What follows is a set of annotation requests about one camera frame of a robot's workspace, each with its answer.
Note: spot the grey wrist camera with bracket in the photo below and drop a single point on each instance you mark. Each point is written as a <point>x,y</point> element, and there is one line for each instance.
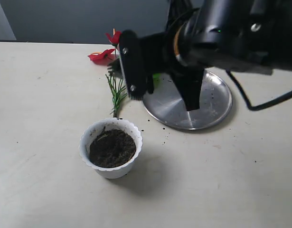
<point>132,65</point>

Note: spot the white fluted plastic pot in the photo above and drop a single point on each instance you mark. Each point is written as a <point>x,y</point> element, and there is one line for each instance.
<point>108,124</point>

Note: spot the round stainless steel plate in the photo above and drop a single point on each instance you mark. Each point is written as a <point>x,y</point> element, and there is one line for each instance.
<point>167,106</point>

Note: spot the artificial red anthurium plant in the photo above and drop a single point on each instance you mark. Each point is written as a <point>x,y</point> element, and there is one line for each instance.
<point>110,58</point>

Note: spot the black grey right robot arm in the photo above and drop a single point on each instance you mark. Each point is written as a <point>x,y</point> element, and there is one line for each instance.
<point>246,36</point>

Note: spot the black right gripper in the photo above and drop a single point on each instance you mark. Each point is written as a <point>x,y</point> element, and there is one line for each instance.
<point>158,56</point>

